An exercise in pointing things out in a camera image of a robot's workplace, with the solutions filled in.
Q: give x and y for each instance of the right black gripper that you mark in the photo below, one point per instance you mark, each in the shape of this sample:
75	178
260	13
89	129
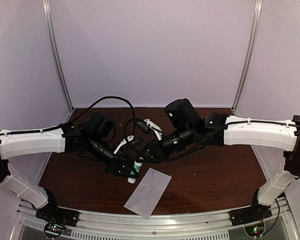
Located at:
156	155

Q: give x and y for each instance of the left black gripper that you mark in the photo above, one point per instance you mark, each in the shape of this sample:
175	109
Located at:
116	164

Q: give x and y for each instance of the white green glue stick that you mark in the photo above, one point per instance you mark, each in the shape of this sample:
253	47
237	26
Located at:
135	172

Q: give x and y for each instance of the grey envelope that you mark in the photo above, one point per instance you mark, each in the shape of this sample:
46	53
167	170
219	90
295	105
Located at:
148	193

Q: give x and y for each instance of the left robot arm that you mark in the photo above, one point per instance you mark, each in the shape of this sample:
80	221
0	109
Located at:
64	138

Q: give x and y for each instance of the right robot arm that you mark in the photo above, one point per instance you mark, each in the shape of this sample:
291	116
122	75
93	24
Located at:
216	129

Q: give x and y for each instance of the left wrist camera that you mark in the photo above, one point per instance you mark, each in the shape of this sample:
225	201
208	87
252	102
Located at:
130	142

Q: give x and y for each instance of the front aluminium rail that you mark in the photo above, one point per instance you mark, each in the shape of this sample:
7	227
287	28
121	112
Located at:
213	225

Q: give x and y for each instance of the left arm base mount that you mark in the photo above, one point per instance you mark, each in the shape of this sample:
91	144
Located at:
57	224

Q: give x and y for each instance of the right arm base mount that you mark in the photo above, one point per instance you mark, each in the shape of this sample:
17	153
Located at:
252	220

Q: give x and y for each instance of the right aluminium frame post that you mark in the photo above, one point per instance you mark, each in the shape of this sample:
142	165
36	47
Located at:
253	36

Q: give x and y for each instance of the aluminium frame post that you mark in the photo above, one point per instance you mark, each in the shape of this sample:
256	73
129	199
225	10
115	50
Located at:
253	36
55	53

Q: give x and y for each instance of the left aluminium frame post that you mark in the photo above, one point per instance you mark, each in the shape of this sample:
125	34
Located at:
55	53

